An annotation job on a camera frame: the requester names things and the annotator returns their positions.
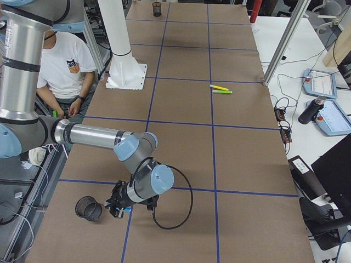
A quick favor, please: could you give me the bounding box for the far blue teach pendant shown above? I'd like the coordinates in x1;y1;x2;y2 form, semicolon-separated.
303;68;337;99

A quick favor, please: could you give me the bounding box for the aluminium frame post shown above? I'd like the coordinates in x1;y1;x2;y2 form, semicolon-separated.
262;0;310;86

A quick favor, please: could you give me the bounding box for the orange black usb hub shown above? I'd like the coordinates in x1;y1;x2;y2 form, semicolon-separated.
274;107;286;122

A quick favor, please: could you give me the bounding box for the black water bottle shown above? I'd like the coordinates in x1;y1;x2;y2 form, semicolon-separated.
298;96;327;124

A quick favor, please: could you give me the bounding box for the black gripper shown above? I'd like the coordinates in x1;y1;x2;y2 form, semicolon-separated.
106;180;132;219

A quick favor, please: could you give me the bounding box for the black monitor stand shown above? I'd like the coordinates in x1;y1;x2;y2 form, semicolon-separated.
299;197;350;250

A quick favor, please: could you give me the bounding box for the blue marker pen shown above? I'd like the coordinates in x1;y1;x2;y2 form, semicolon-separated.
104;201;132;212

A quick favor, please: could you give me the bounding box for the yellow marker pen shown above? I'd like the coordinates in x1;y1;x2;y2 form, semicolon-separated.
209;84;229;91

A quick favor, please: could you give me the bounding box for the green marker pen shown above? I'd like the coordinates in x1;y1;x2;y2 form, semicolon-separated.
212;90;233;94

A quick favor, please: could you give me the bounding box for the red cylinder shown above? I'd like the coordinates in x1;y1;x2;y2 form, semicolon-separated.
250;0;262;24

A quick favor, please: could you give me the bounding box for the blue teach pendant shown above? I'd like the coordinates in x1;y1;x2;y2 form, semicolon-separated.
303;68;337;99
314;99;350;136

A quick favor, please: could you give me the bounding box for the near blue teach pendant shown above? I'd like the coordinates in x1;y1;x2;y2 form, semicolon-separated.
314;99;350;136

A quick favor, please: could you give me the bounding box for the black monitor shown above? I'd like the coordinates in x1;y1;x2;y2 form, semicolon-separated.
312;135;350;216

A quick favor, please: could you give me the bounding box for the black mesh pen cup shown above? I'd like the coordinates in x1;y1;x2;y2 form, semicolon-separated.
75;196;103;222

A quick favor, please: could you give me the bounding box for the seated person white shirt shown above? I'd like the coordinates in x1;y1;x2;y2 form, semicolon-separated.
37;30;97;124

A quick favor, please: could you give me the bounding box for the black box white label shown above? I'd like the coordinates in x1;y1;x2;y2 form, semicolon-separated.
288;156;329;199

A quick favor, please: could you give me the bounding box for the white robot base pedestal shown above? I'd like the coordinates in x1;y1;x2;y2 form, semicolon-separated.
98;0;148;90

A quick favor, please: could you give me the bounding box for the white sneaker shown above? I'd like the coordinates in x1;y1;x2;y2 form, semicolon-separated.
29;147;47;165

